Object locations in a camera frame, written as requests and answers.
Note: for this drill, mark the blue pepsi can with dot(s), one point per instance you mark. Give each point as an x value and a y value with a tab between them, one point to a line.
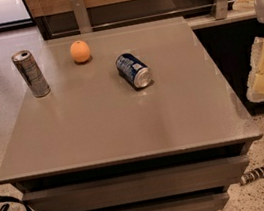
133	70

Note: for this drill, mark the silver tall energy drink can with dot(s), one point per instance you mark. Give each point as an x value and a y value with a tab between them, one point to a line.
30	71

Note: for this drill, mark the grey drawer cabinet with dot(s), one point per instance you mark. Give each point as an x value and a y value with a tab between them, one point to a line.
97	143

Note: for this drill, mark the orange fruit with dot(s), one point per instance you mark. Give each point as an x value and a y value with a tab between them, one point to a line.
80	52

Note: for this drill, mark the left metal bracket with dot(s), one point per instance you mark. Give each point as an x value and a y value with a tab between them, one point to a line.
81	16

